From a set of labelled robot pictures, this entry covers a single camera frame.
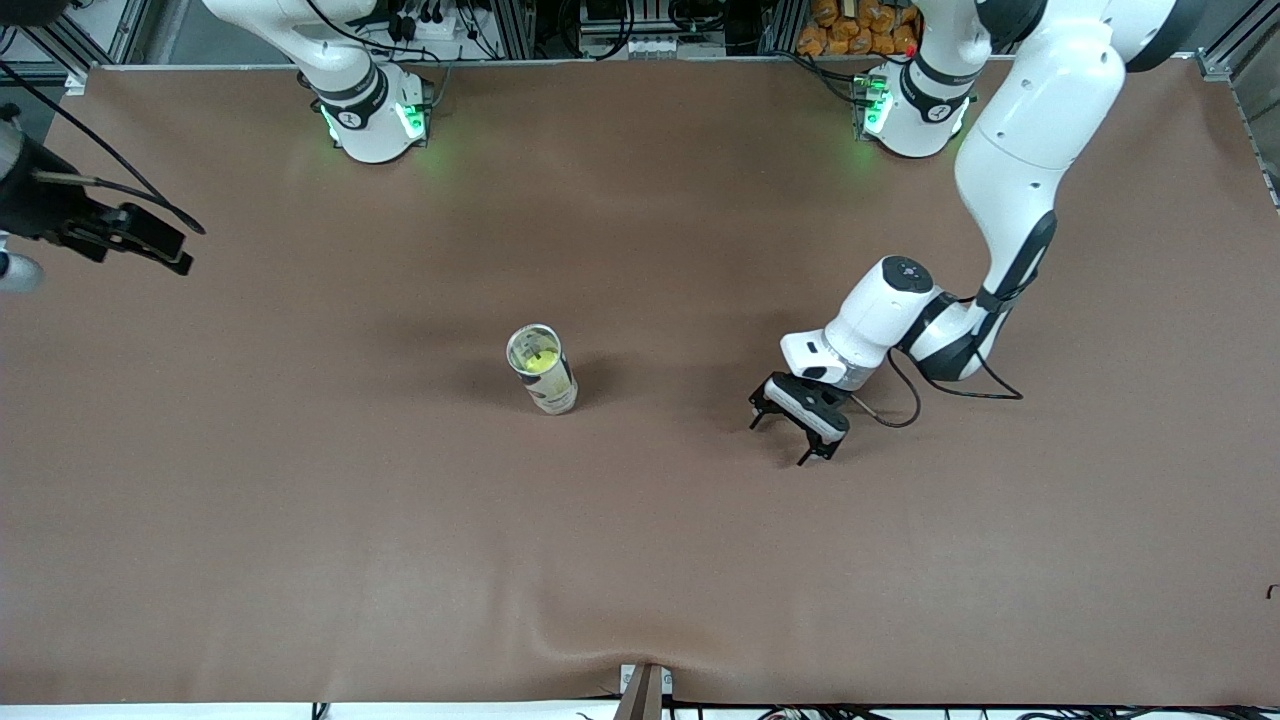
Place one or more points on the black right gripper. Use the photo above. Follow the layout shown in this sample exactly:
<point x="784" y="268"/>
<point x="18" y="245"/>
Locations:
<point x="38" y="203"/>

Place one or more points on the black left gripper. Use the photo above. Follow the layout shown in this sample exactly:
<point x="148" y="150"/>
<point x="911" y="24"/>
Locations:
<point x="814" y="441"/>

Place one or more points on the blue white tennis ball can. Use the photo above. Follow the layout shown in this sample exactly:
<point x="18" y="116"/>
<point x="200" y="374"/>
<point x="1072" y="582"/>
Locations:
<point x="558" y="395"/>

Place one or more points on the yellow tennis ball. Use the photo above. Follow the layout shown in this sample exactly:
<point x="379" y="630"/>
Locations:
<point x="540" y="362"/>

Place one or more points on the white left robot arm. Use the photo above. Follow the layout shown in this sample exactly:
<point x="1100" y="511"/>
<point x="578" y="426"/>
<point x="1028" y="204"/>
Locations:
<point x="1040" y="130"/>

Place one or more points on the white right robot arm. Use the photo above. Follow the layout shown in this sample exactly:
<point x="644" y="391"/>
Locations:
<point x="370" y="130"/>

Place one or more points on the brown table cover mat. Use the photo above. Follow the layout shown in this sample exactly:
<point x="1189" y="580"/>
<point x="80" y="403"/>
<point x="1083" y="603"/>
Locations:
<point x="640" y="550"/>

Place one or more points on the white power strip with plugs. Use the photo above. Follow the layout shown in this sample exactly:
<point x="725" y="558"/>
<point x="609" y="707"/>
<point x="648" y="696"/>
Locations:
<point x="420" y="25"/>

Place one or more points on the pile of orange items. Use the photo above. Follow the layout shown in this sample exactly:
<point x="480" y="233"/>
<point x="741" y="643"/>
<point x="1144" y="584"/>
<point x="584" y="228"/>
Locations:
<point x="850" y="30"/>

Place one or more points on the white terminal strip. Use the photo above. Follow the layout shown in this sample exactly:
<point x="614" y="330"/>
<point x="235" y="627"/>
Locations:
<point x="660" y="47"/>

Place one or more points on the black electronics box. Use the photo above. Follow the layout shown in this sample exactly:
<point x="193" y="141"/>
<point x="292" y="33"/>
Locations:
<point x="640" y="18"/>

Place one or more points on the aluminium frame corner rail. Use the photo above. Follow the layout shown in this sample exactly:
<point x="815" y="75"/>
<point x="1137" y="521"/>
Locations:
<point x="1212" y="65"/>
<point x="78" y="80"/>

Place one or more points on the silver aluminium frame post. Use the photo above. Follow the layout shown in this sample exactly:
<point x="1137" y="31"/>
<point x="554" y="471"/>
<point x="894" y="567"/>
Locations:
<point x="780" y="25"/>
<point x="512" y="25"/>

